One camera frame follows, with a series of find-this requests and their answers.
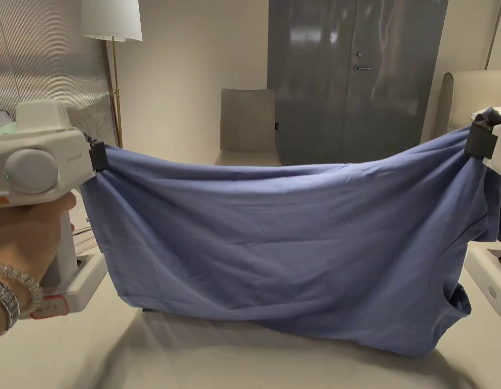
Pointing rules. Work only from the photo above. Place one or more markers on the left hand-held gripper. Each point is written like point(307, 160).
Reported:
point(31, 162)

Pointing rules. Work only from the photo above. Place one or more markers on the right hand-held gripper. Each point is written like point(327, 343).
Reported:
point(499, 142)

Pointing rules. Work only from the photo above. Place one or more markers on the blue shirt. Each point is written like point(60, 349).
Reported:
point(274, 243)

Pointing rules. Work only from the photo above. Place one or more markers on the person's left forearm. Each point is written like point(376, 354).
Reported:
point(1, 308)

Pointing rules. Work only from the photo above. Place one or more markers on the person's left hand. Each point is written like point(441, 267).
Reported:
point(23, 237)

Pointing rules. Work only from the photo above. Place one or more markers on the white papers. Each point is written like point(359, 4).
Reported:
point(83, 227)

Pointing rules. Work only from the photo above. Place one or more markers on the grey double door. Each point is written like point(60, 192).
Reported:
point(355, 101)

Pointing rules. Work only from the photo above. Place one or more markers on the floor lamp with white shade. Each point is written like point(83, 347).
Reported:
point(112, 20)

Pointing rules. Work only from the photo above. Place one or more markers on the bed with beige sheet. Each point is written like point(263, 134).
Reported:
point(250, 366)

